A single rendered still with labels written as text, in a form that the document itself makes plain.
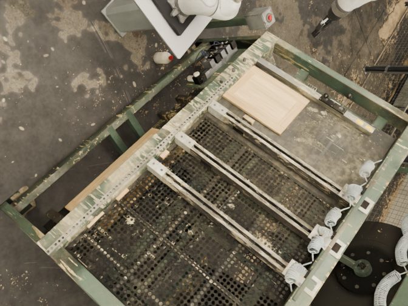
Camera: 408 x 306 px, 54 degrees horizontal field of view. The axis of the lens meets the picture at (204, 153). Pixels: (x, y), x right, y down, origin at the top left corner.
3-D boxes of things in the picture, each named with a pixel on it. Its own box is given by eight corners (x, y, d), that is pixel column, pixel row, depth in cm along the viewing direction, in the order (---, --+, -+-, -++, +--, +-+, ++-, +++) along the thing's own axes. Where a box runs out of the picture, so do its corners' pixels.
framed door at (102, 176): (153, 129, 325) (152, 127, 324) (197, 139, 285) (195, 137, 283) (66, 209, 288) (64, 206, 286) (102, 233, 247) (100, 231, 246)
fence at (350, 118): (259, 61, 301) (260, 57, 298) (373, 131, 274) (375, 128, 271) (255, 64, 299) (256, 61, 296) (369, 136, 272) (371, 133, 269)
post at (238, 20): (189, 20, 361) (251, 14, 306) (192, 27, 364) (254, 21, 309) (184, 24, 359) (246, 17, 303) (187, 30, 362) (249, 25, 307)
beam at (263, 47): (264, 40, 321) (267, 30, 311) (277, 48, 317) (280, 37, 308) (40, 249, 229) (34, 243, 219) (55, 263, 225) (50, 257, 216)
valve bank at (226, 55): (218, 33, 311) (241, 31, 294) (225, 50, 319) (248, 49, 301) (175, 70, 291) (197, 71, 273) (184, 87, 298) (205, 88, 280)
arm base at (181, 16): (161, 3, 250) (167, 2, 246) (182, -18, 258) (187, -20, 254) (177, 28, 260) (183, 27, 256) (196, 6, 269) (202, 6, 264)
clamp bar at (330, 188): (215, 104, 279) (218, 81, 258) (367, 209, 245) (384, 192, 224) (206, 113, 275) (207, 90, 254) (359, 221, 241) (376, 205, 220)
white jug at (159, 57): (158, 49, 345) (172, 49, 330) (164, 59, 350) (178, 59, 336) (150, 56, 341) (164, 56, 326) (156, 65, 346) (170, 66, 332)
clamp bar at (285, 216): (183, 135, 265) (183, 113, 244) (340, 251, 231) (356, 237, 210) (173, 144, 261) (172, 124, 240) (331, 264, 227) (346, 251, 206)
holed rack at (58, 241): (231, 76, 286) (231, 75, 285) (234, 78, 285) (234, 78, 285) (44, 251, 217) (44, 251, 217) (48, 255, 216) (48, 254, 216)
